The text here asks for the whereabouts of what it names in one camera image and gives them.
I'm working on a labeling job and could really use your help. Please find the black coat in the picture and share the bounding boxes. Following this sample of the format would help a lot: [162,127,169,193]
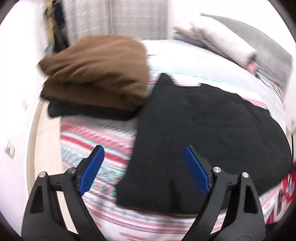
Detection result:
[116,74,293,214]

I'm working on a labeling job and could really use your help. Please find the hanging dark clothes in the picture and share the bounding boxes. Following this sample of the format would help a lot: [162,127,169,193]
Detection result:
[44,1,69,53]

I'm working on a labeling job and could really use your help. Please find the patterned knit blanket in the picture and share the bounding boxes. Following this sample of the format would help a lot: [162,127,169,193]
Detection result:
[60,72,285,240]

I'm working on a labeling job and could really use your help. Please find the black folded garment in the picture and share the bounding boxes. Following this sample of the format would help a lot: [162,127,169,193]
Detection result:
[40,90,142,121]

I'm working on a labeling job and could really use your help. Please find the dark pink cushion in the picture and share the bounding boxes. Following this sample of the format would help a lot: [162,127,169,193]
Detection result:
[246,60,258,74]

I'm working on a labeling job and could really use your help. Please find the brown folded coat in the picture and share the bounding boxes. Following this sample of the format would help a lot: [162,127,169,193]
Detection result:
[38,35,149,111]

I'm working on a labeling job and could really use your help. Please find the grey quilted headboard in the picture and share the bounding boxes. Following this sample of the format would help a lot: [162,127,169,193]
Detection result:
[202,14,292,92]

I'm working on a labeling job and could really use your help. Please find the grey bed sheet mattress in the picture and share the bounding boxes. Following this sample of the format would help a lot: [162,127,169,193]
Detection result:
[142,40,286,130]

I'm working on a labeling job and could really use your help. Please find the white folded duvet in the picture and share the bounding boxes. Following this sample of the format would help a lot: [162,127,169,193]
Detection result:
[191,19,257,68]

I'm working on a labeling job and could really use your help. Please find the pink pillow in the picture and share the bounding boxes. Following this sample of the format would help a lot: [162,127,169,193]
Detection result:
[173,26,197,39]

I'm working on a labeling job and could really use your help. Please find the grey pillow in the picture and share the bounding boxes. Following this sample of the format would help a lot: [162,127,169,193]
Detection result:
[173,32,207,49]

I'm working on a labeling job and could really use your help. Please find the grey dotted curtain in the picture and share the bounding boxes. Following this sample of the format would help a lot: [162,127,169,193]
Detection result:
[62,0,169,44]

